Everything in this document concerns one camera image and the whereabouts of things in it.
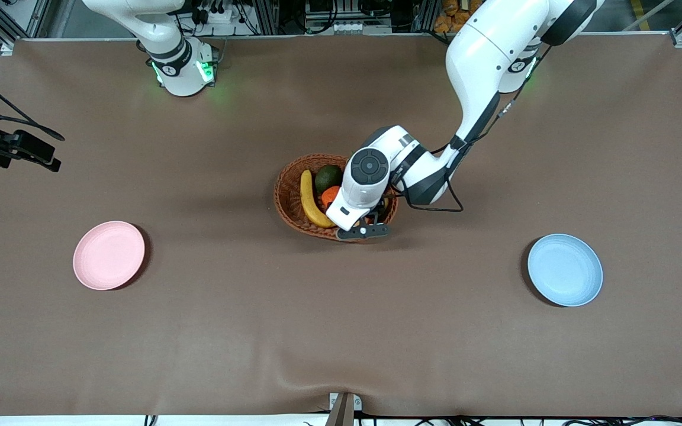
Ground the yellow banana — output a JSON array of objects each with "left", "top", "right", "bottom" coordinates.
[{"left": 300, "top": 170, "right": 337, "bottom": 229}]

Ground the dark green avocado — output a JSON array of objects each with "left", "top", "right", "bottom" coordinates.
[{"left": 315, "top": 164, "right": 344, "bottom": 195}]

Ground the brown wicker basket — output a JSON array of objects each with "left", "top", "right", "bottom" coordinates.
[{"left": 274, "top": 154, "right": 399, "bottom": 242}]

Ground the brown table cover cloth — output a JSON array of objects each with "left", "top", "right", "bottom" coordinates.
[{"left": 0, "top": 34, "right": 682, "bottom": 418}]

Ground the pink round plate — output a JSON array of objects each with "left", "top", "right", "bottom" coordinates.
[{"left": 73, "top": 221, "right": 146, "bottom": 291}]

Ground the light blue round plate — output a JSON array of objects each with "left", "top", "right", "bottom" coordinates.
[{"left": 527, "top": 234, "right": 604, "bottom": 308}]

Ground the grey control equipment box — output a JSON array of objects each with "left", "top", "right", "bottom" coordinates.
[{"left": 304, "top": 0, "right": 394, "bottom": 34}]

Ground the white power strip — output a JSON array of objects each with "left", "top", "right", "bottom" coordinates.
[{"left": 198, "top": 0, "right": 236, "bottom": 25}]

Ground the pile of yellow snack packets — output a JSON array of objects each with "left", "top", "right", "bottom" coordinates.
[{"left": 434, "top": 0, "right": 484, "bottom": 34}]

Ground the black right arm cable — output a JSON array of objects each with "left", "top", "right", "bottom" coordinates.
[{"left": 0, "top": 66, "right": 65, "bottom": 141}]

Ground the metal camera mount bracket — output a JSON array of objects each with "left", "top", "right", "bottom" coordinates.
[{"left": 324, "top": 392, "right": 363, "bottom": 426}]

